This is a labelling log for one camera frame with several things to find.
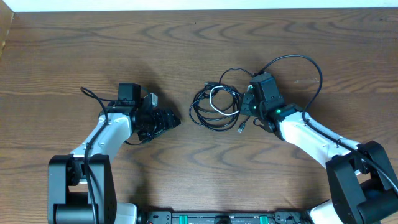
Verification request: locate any black usb cable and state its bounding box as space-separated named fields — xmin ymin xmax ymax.
xmin=188 ymin=67 xmax=256 ymax=134

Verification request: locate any white usb cable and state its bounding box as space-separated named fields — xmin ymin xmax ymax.
xmin=208 ymin=86 xmax=242 ymax=117

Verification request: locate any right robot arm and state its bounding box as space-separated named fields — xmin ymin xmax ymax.
xmin=240 ymin=73 xmax=397 ymax=223

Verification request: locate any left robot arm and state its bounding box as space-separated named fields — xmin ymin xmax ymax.
xmin=47 ymin=83 xmax=181 ymax=223

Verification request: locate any cardboard box edge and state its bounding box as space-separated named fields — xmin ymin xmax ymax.
xmin=0 ymin=0 xmax=14 ymax=55

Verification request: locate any left camera cable black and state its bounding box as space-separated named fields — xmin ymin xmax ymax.
xmin=80 ymin=86 xmax=119 ymax=224

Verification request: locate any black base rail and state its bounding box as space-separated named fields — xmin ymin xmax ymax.
xmin=144 ymin=211 xmax=313 ymax=224

